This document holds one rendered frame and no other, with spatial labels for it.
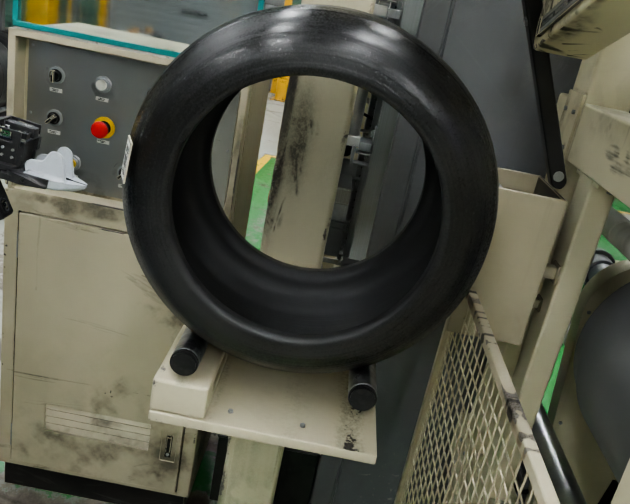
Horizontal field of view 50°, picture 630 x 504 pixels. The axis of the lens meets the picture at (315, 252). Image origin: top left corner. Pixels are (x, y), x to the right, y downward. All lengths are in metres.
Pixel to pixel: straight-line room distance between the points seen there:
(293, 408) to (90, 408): 0.89
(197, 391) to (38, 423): 1.02
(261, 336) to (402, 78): 0.42
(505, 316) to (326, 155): 0.46
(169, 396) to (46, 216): 0.79
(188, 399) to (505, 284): 0.62
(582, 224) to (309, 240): 0.51
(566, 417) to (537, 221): 0.66
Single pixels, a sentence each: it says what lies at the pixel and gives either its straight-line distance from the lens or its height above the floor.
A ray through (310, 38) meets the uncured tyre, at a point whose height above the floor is 1.40.
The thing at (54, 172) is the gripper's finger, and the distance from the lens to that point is 1.13.
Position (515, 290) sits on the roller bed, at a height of 1.01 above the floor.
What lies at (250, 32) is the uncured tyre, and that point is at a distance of 0.94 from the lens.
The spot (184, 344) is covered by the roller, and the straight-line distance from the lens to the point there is 1.08.
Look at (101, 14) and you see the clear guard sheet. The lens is 1.66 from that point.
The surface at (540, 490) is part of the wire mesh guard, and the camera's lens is 0.84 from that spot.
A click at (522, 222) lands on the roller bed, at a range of 1.29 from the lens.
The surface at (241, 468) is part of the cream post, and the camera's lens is 1.63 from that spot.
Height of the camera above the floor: 1.46
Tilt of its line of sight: 20 degrees down
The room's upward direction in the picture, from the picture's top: 11 degrees clockwise
